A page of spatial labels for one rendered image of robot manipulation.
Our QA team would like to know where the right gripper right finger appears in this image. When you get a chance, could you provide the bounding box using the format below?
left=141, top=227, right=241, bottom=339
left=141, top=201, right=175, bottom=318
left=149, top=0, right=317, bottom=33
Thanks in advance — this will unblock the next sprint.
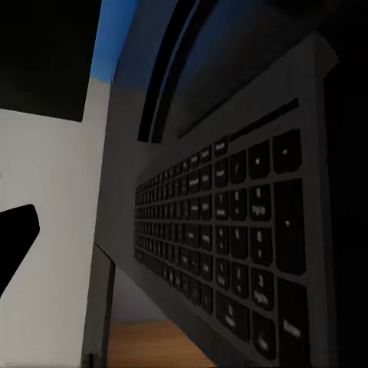
left=343, top=203, right=368, bottom=264

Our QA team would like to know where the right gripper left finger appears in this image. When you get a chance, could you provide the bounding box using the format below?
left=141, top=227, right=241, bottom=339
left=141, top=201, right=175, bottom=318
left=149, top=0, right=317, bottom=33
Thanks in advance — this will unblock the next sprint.
left=0, top=204, right=40, bottom=295

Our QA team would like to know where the monitor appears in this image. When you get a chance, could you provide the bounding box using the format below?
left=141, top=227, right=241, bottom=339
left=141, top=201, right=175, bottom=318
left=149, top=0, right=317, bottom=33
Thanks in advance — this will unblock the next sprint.
left=0, top=0, right=196, bottom=142

